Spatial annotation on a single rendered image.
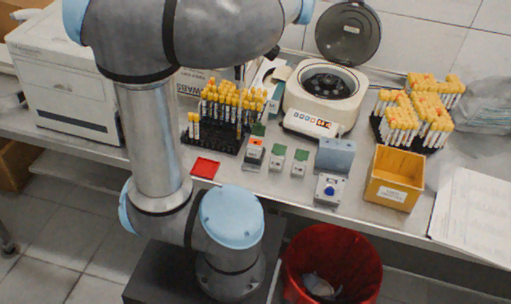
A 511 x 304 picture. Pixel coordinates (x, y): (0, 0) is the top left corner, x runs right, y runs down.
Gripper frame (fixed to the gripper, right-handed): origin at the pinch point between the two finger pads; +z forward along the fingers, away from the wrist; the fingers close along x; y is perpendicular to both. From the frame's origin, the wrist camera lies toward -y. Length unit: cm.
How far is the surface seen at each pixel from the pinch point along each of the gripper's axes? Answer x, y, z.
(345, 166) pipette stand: 2.0, -32.3, 18.8
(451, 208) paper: 6, -62, 21
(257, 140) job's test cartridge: 4.0, -6.8, 14.6
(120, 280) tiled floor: 10, 46, 110
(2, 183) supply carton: -17, 123, 104
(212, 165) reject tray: 10.6, 4.3, 22.1
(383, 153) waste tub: -2.9, -41.8, 14.8
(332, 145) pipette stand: 1.8, -27.3, 12.3
